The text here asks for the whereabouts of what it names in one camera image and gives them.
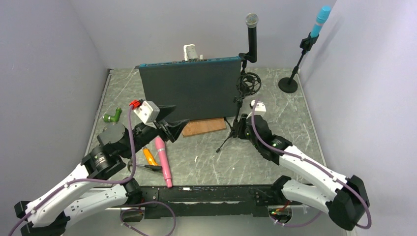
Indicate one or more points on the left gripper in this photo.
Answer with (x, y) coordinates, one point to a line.
(174, 129)

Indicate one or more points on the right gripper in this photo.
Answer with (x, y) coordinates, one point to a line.
(242, 125)

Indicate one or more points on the pink microphone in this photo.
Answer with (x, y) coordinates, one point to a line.
(161, 150)

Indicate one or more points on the black tripod shock mount stand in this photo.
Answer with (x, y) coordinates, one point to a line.
(234, 126)

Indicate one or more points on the black round base mic stand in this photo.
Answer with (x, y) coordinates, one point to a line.
(248, 83)

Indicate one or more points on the black handheld microphone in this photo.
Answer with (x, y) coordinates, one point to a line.
(251, 21)

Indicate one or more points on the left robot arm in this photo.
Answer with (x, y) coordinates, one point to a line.
(89, 188)

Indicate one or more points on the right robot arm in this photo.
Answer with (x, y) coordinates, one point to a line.
(344, 199)

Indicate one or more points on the black stand with blue mic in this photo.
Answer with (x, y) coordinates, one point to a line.
(288, 84)

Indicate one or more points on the blue microphone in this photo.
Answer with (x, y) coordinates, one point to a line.
(321, 18)

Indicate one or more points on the dark teal panel board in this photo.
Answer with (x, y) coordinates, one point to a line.
(200, 89)

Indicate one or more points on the green plastic fitting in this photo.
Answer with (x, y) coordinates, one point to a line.
(113, 118)

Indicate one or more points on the white grey device behind board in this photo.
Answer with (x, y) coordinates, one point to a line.
(190, 53)

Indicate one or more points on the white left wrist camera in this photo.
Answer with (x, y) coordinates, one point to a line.
(146, 111)

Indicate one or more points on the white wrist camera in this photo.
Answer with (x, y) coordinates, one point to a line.
(146, 111)
(257, 109)

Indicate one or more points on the wooden base plate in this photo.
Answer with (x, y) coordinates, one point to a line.
(198, 127)

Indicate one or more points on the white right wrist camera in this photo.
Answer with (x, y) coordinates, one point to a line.
(257, 109)

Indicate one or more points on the black front mounting rail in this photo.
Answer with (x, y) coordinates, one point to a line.
(207, 200)

